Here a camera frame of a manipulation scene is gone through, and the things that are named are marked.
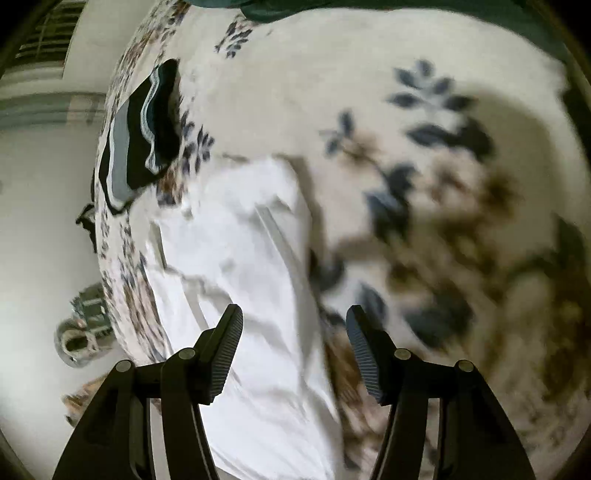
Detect white garment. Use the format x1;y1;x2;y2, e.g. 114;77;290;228
144;157;350;480

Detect floral printed blanket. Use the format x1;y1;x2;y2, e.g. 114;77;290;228
64;0;583;480

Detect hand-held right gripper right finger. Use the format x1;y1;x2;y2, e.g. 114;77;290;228
345;305;539;480

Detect black grey striped garment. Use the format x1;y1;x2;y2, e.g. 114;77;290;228
98;58;182;215

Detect window blinds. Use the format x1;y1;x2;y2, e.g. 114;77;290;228
15;0;87;65

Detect grey sneaker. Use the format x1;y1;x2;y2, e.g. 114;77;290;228
54;285;115;368

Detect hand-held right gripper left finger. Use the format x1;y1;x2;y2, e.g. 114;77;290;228
53;304;245;480

